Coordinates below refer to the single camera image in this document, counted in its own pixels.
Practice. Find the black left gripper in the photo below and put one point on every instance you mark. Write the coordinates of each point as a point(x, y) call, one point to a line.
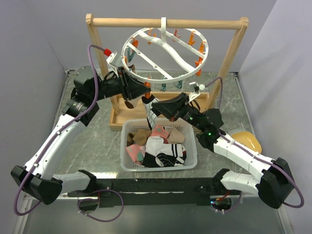
point(129, 86)

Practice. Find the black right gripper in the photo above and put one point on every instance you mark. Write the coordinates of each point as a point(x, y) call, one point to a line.
point(172, 108)

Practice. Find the cream brown ribbed sock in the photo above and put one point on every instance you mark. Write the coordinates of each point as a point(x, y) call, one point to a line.
point(130, 104)

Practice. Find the black white striped sock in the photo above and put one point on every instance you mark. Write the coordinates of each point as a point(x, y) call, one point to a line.
point(150, 114)

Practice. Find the orange clothes peg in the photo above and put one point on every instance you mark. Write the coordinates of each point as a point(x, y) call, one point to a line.
point(199, 62)
point(147, 97)

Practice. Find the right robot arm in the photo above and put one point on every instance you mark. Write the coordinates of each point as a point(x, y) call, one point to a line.
point(270, 179)

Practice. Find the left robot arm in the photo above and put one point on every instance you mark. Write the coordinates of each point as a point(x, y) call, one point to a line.
point(37, 177)

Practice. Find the white round clip hanger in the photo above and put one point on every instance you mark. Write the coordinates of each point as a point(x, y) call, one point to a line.
point(167, 53)

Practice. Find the teal right clothes peg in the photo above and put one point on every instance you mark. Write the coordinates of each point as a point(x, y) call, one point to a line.
point(163, 85)

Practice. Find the teal clothes peg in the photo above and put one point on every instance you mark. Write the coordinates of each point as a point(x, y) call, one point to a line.
point(130, 54)
point(163, 85)

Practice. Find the white plastic laundry basket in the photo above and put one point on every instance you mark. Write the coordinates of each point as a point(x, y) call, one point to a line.
point(134, 125)

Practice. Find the teal far right peg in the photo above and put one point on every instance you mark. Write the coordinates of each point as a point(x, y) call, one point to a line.
point(179, 84)

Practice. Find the beige folded sock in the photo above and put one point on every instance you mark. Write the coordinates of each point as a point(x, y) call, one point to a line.
point(175, 137)

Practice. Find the tan brown sock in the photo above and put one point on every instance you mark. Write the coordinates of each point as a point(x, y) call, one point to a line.
point(140, 137)

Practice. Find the white black sock in basket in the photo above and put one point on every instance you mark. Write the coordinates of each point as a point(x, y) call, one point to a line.
point(160, 154)

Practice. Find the pink sock left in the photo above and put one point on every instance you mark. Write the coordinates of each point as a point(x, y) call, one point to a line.
point(136, 153)

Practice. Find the yellow dish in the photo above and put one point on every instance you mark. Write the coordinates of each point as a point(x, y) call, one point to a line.
point(247, 139)

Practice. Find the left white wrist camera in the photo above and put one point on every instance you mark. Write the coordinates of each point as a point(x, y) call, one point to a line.
point(114, 61)

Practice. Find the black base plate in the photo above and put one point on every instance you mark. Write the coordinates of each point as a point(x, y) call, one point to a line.
point(154, 191)

